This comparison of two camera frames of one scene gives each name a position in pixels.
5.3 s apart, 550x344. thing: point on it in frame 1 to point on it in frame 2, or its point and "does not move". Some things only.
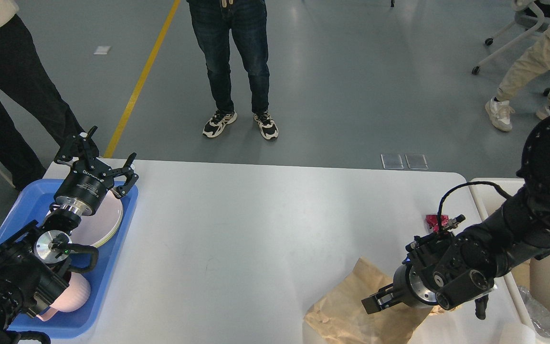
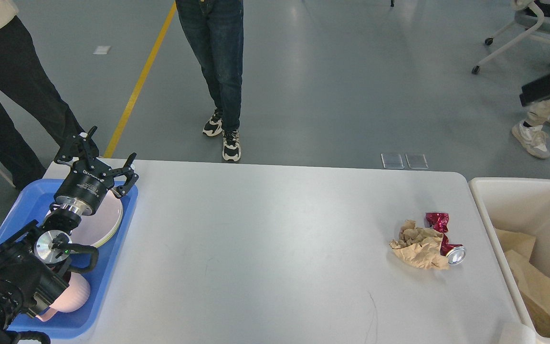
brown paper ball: [438, 309] to [422, 246]
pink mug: [74, 297] does not move
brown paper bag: [337, 316] to [549, 304]
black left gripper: [84, 186] does not move
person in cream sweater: [0, 50] does not move
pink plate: [98, 228] does not move
